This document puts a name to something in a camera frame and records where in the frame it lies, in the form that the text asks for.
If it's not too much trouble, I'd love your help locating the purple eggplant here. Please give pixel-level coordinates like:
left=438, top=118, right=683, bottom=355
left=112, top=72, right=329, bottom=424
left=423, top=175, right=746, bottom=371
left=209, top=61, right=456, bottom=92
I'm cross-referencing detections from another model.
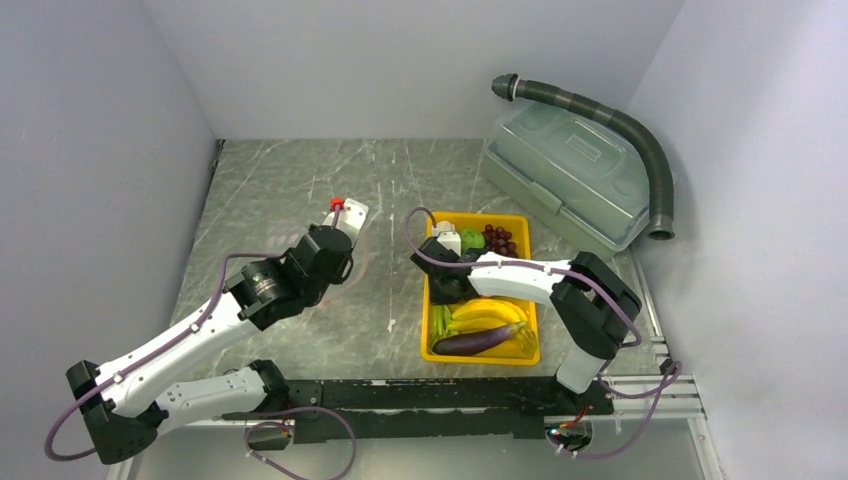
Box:
left=431, top=322, right=526, bottom=356

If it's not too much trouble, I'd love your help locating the celery stalk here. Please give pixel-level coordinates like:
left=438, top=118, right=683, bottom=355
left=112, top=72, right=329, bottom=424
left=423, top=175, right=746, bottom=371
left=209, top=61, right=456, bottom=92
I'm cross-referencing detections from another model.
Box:
left=429, top=305, right=452, bottom=340

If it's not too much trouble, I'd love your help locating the clear pink zip top bag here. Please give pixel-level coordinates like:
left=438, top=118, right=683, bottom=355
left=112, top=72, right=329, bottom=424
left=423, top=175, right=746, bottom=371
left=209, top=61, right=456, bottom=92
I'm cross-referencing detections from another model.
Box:
left=260, top=205, right=366, bottom=307

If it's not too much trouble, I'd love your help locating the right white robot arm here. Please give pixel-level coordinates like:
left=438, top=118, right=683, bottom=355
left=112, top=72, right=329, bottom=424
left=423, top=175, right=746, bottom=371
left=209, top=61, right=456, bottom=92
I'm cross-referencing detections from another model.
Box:
left=411, top=237, right=642, bottom=415

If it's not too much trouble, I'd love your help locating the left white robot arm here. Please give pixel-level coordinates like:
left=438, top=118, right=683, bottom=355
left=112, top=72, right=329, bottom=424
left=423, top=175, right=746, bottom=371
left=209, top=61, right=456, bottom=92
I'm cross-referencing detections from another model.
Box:
left=66, top=221, right=361, bottom=465

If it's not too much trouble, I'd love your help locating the yellow banana bunch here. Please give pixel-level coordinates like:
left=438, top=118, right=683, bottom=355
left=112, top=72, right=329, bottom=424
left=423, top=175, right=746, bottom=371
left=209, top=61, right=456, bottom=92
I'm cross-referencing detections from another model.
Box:
left=446, top=298, right=528, bottom=333

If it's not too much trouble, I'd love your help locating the green artichoke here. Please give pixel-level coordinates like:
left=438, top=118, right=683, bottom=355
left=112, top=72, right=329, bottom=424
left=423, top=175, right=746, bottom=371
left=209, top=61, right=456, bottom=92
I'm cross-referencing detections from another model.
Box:
left=459, top=229, right=487, bottom=255

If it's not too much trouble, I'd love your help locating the dark red grapes bunch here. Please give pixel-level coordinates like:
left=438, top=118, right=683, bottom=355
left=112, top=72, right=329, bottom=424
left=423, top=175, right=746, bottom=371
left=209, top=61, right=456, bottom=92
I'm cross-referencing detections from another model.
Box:
left=482, top=224, right=518, bottom=258

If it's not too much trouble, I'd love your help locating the yellow plastic tray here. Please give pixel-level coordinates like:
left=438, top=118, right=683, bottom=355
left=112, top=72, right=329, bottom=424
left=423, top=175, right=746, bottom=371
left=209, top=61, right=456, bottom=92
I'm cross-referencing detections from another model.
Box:
left=421, top=212, right=541, bottom=367

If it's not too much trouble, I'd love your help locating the clear lidded storage box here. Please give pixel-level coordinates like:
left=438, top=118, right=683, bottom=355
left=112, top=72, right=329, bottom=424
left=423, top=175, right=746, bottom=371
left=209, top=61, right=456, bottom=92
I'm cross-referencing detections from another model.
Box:
left=482, top=102, right=649, bottom=258

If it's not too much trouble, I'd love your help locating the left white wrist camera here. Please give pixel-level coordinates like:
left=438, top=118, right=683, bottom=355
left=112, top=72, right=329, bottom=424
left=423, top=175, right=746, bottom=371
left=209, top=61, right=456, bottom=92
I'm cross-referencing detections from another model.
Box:
left=321, top=197, right=369, bottom=242

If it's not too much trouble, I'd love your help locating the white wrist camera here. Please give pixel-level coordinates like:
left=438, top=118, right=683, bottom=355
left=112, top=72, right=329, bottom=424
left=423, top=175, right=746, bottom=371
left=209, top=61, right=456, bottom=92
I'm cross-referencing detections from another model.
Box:
left=321, top=197, right=369, bottom=242
left=432, top=220, right=462, bottom=256

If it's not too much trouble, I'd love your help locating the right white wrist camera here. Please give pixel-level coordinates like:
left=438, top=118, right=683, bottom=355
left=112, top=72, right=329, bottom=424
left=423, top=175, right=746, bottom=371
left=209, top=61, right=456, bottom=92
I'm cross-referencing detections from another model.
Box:
left=432, top=220, right=462, bottom=256

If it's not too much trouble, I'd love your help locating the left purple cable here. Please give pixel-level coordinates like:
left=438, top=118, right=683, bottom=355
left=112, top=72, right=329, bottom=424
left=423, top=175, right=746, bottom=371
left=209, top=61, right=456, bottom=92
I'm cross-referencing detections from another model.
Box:
left=43, top=205, right=346, bottom=463

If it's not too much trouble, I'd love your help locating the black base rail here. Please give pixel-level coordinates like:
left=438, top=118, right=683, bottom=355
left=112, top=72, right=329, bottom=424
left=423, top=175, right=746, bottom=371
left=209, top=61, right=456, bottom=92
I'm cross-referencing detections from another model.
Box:
left=226, top=376, right=614, bottom=444

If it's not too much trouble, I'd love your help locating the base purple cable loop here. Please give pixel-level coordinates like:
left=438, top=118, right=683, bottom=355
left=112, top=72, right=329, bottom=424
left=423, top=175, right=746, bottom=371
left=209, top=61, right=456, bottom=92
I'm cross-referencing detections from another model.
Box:
left=242, top=406, right=359, bottom=480

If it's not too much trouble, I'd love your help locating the grey corrugated hose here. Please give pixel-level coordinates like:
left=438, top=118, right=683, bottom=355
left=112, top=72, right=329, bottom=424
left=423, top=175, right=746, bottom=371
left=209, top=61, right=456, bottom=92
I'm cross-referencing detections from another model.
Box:
left=490, top=72, right=677, bottom=242

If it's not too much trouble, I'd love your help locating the aluminium frame rail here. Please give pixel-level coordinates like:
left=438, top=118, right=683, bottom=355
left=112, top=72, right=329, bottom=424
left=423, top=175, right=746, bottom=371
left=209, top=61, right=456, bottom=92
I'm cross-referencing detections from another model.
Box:
left=602, top=249, right=705, bottom=420

